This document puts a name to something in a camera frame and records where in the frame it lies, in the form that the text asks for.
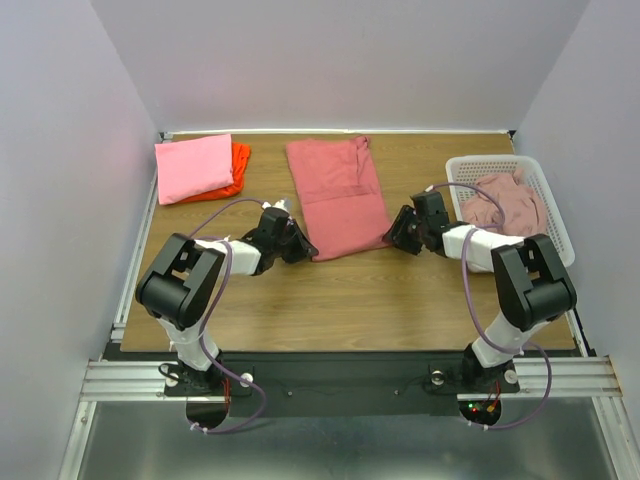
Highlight folded orange t shirt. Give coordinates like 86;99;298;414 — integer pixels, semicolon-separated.
179;142;251;204

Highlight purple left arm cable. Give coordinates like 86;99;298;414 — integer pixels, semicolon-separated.
187;198;269;435

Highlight aluminium frame rail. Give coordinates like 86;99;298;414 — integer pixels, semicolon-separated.
57;144;624;480

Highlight white plastic laundry basket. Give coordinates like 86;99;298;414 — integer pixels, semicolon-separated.
445;154;575;267

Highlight pale pink clothes in basket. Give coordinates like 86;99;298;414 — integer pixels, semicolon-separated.
456;168;548;237

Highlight dusty red t shirt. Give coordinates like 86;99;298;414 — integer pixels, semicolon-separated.
286;136;391;262

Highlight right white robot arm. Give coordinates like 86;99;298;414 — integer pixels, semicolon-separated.
383;190;577;390

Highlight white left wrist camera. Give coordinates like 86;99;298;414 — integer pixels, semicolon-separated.
262;198;291;212

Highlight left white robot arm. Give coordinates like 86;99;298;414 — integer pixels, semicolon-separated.
135;204;318;394

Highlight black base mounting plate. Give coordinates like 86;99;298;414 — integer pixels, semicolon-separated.
165;351;519;422

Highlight folded light pink t shirt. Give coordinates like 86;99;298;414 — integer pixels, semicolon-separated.
155;134;233;205

